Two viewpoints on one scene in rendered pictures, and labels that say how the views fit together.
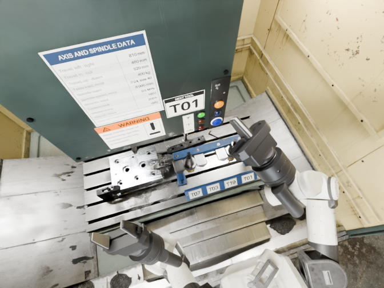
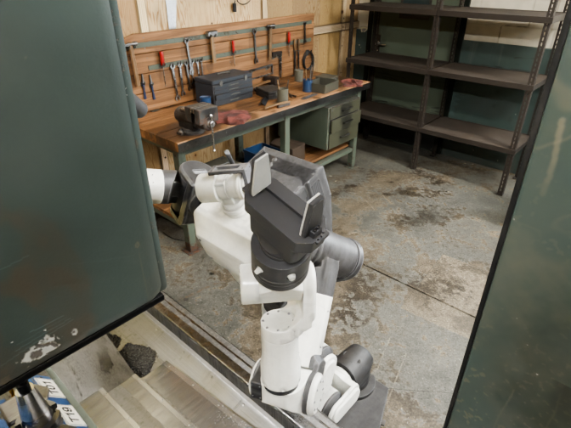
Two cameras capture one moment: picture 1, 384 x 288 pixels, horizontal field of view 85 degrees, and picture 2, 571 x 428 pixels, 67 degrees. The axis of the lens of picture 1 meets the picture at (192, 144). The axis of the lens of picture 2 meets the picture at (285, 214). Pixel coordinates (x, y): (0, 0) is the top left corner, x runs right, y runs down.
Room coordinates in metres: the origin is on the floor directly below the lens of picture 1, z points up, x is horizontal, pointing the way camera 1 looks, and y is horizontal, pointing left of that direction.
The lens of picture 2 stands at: (0.33, 0.59, 1.84)
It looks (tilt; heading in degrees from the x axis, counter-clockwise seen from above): 30 degrees down; 235
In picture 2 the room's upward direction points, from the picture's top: straight up
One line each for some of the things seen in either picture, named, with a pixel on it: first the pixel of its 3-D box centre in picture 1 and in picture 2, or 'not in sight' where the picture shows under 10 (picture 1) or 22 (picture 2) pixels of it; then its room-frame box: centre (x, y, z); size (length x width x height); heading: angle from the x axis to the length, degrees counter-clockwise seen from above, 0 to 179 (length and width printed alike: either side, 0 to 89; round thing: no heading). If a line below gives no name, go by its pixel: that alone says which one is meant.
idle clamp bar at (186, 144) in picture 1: (186, 146); not in sight; (0.64, 0.04, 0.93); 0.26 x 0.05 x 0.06; 108
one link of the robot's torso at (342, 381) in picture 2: not in sight; (326, 392); (-0.50, -0.29, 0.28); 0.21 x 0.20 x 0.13; 13
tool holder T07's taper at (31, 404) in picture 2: (189, 159); (31, 403); (0.40, 0.02, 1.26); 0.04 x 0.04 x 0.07
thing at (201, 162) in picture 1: (200, 160); (25, 402); (0.42, -0.04, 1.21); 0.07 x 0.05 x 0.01; 13
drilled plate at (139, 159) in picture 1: (135, 168); not in sight; (0.50, 0.35, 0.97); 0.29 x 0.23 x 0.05; 103
